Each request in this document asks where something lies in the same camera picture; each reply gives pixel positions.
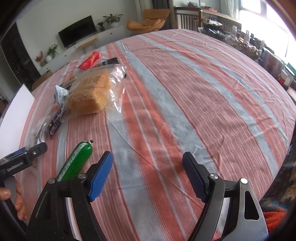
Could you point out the bagged bread loaf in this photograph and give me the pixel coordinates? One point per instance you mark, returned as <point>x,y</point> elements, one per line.
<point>95,90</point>

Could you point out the wooden side table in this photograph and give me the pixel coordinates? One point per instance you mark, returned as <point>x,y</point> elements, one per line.
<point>226,21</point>

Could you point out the black glass cabinet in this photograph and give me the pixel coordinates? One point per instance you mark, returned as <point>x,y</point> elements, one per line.
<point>18,59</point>

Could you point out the red flower vase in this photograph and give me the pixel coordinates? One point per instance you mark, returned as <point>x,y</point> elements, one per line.
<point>40,59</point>

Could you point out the black long snack packet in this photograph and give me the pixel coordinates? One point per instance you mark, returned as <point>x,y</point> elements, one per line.
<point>69,82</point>

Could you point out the red snack packet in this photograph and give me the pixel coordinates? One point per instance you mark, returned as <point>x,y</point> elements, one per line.
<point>89,62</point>

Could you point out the snickers chocolate bar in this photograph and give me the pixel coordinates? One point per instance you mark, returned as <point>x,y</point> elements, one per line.
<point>56,121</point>

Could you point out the striped pink grey tablecloth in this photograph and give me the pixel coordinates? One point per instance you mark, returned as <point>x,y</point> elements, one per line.
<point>184,91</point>

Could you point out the white tv cabinet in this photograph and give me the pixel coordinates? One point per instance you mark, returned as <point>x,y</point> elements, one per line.
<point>68,55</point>

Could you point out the wooden bench stool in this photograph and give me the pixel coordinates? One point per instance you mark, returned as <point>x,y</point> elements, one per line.
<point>87,44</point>

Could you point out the green plant white vase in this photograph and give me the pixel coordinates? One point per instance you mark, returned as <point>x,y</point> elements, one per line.
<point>51,52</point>

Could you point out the green potted plant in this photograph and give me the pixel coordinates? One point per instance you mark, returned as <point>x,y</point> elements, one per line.
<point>113,20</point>

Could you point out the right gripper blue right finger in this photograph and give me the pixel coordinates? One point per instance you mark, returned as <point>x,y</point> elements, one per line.
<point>198,176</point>

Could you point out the small dark potted plant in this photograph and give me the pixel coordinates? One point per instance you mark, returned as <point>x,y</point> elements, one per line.
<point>101,26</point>

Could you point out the black television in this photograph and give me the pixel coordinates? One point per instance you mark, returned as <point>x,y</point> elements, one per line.
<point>77,31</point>

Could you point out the wooden railing chair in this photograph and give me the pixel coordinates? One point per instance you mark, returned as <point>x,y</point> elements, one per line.
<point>189,18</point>

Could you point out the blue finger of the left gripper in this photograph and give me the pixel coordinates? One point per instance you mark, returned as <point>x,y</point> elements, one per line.
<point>20,151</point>
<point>32,152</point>

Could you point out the bagged brown biscuits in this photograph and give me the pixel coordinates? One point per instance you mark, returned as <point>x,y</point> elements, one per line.
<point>40,132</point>

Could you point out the green sausage stick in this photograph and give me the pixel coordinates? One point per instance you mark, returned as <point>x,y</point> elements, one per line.
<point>76,161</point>

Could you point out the person's left hand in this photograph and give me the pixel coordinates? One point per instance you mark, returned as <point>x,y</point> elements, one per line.
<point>19,203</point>

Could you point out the white blue snack pouch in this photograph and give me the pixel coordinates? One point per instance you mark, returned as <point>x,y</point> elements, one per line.
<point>60,95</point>

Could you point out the brown cardboard box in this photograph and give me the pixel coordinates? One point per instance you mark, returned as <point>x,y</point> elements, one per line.
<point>43,78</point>

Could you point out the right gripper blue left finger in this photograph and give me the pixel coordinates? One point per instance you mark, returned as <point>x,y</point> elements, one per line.
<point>97,175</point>

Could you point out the white cardboard box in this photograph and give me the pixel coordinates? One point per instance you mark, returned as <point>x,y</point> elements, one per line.
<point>14,120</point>

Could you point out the orange fluffy cushion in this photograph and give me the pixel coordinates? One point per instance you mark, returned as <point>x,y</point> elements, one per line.
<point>273,216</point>

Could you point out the orange lounge chair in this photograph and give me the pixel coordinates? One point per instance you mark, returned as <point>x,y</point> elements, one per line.
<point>154,20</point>

